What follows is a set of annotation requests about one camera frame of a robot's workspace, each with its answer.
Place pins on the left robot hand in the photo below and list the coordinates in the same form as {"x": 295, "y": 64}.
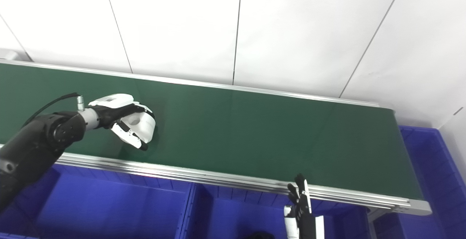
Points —
{"x": 113, "y": 106}

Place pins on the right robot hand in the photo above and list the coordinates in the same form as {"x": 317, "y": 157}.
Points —
{"x": 304, "y": 224}

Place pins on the white cylindrical plastic part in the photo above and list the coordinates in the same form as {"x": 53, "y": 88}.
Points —
{"x": 143, "y": 126}

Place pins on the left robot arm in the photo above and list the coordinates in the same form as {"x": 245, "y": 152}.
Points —
{"x": 36, "y": 144}

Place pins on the black plastic part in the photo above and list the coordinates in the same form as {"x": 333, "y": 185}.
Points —
{"x": 260, "y": 235}

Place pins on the blue plastic bin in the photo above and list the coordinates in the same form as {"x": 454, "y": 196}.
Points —
{"x": 236, "y": 217}
{"x": 109, "y": 206}
{"x": 437, "y": 180}

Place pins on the green conveyor belt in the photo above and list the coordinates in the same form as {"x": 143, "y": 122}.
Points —
{"x": 255, "y": 129}

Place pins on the aluminium conveyor side rail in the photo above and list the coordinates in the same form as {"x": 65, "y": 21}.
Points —
{"x": 236, "y": 180}
{"x": 218, "y": 84}

